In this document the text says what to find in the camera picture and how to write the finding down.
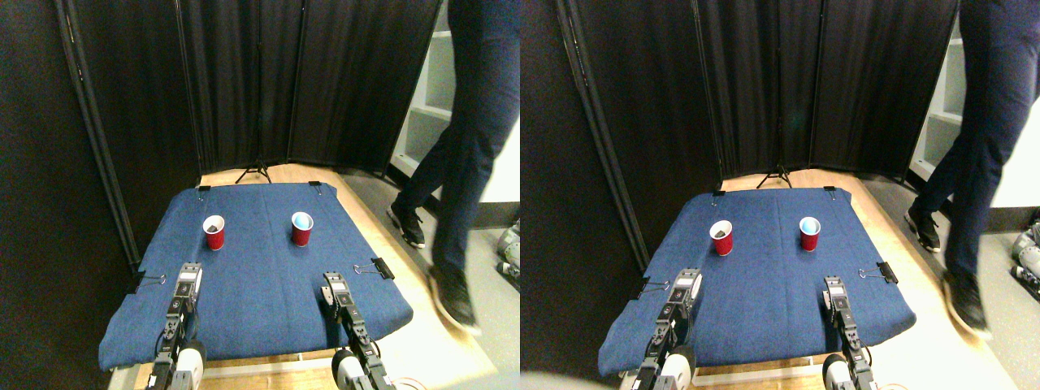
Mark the red cup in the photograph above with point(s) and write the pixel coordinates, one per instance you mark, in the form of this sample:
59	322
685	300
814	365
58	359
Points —
721	244
214	240
302	236
810	240

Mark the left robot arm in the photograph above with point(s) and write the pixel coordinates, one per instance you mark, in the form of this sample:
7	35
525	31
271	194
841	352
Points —
676	367
188	366

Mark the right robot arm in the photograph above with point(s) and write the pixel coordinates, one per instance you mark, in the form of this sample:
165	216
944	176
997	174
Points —
348	370
837	375

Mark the dark blue cloth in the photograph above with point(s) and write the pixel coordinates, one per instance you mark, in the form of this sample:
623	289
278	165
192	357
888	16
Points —
264	317
768	317

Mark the black tripod foot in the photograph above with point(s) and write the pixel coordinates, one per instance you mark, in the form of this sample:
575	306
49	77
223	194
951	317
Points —
258	165
778	168

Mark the grey device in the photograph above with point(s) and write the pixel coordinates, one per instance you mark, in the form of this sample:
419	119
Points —
1028	260
510	244

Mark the black curtain pole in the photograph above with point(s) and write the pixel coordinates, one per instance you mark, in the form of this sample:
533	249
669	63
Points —
604	138
99	138

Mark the person's legs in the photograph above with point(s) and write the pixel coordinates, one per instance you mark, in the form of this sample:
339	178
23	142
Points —
479	122
987	122

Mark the white shelf unit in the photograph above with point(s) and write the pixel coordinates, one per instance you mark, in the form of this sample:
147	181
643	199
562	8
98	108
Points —
426	81
938	97

